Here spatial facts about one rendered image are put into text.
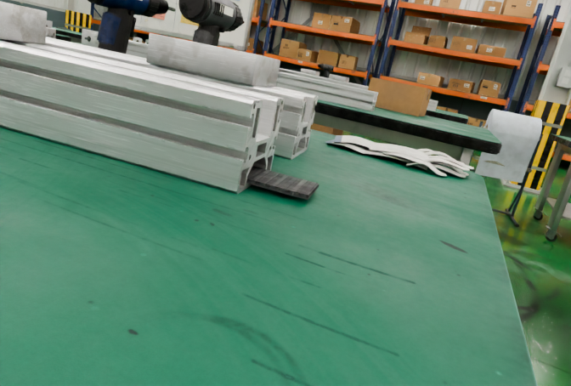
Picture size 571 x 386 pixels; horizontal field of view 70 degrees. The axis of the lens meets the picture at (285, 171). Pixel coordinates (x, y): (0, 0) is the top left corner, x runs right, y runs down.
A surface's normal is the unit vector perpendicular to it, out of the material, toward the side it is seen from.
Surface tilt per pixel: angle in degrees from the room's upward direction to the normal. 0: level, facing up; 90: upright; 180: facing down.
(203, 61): 90
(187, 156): 90
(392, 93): 89
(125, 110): 90
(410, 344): 0
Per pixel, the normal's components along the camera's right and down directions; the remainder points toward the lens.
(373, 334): 0.19, -0.95
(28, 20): 0.94, 0.25
